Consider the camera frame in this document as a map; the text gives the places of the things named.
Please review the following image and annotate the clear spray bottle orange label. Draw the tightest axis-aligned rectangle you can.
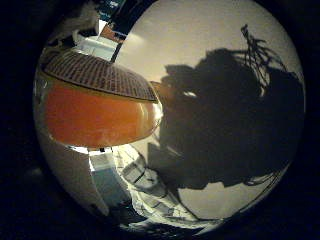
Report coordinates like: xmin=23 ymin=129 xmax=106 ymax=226
xmin=33 ymin=46 xmax=164 ymax=149

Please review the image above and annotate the white cloth black grid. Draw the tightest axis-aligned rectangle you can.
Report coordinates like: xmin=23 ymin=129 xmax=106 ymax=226
xmin=113 ymin=144 xmax=228 ymax=231

